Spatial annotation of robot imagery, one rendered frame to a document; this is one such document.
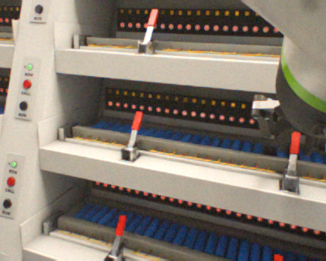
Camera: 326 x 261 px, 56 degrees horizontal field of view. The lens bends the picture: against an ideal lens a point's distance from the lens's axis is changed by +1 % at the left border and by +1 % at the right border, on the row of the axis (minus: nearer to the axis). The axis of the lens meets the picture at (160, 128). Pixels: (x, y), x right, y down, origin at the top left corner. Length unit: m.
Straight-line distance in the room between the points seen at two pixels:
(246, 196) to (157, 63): 0.26
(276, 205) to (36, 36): 0.53
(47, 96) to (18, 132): 0.09
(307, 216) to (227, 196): 0.11
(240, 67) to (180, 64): 0.10
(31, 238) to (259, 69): 0.52
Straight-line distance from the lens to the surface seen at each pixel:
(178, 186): 0.51
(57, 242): 0.67
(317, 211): 0.50
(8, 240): 0.69
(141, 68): 0.55
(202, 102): 0.66
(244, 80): 0.51
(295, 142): 0.52
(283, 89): 0.25
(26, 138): 0.65
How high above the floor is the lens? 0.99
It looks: 1 degrees up
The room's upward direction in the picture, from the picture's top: 9 degrees clockwise
